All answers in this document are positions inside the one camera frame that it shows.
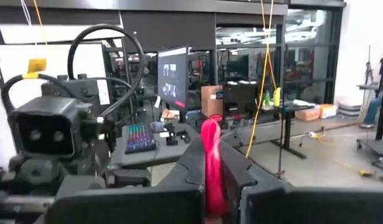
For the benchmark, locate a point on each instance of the black flat computer monitor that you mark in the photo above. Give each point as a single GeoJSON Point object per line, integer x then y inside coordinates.
{"type": "Point", "coordinates": [172, 77]}

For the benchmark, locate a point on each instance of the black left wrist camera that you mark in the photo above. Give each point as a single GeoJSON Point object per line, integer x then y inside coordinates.
{"type": "Point", "coordinates": [51, 124]}

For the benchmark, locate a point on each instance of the orange box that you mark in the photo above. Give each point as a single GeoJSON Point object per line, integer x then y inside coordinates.
{"type": "Point", "coordinates": [308, 114]}
{"type": "Point", "coordinates": [328, 111]}

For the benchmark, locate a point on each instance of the small red box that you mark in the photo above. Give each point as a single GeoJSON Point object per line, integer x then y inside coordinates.
{"type": "Point", "coordinates": [216, 118]}

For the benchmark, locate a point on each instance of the yellow-green bottle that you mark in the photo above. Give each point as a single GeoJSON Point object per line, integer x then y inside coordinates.
{"type": "Point", "coordinates": [277, 97]}

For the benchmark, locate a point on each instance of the black equipment cart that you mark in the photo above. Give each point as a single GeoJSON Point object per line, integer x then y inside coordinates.
{"type": "Point", "coordinates": [382, 118]}

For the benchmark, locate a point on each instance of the green bottle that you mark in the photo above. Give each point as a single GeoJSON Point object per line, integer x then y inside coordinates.
{"type": "Point", "coordinates": [267, 99]}

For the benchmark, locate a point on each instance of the pink artificial tulip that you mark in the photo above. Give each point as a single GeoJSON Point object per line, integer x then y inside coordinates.
{"type": "Point", "coordinates": [213, 161]}

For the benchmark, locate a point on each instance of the white flat object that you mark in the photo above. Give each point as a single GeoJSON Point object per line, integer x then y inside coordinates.
{"type": "Point", "coordinates": [304, 103]}

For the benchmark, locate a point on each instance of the small black device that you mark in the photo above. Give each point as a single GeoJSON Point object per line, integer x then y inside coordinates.
{"type": "Point", "coordinates": [185, 137]}
{"type": "Point", "coordinates": [171, 140]}

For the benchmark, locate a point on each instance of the black equipment case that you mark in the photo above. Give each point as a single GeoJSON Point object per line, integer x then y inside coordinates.
{"type": "Point", "coordinates": [241, 101]}

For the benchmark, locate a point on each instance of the black side table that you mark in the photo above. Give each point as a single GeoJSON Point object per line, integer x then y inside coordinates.
{"type": "Point", "coordinates": [287, 109]}

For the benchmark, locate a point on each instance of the rainbow backlit keyboard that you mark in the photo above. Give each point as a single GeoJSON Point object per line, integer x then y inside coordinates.
{"type": "Point", "coordinates": [140, 138]}

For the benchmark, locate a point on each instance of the person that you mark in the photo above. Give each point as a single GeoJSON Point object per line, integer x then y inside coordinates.
{"type": "Point", "coordinates": [292, 73]}

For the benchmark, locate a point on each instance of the brown cardboard box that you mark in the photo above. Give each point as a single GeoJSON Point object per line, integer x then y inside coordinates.
{"type": "Point", "coordinates": [212, 101]}

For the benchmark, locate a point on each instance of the yellow paper tag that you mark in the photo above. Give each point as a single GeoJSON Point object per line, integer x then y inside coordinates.
{"type": "Point", "coordinates": [37, 65]}

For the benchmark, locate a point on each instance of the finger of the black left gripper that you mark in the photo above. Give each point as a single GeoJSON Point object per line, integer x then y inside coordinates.
{"type": "Point", "coordinates": [82, 183]}
{"type": "Point", "coordinates": [41, 171]}

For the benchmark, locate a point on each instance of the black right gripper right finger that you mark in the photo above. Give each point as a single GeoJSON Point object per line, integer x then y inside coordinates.
{"type": "Point", "coordinates": [303, 207]}

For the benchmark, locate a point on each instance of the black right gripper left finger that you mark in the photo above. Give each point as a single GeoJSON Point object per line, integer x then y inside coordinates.
{"type": "Point", "coordinates": [132, 207]}

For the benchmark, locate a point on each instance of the white whiteboard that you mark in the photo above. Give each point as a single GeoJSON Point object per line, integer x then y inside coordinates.
{"type": "Point", "coordinates": [85, 59]}

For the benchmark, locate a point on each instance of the grey desk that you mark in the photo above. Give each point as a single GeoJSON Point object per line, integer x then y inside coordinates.
{"type": "Point", "coordinates": [172, 154]}

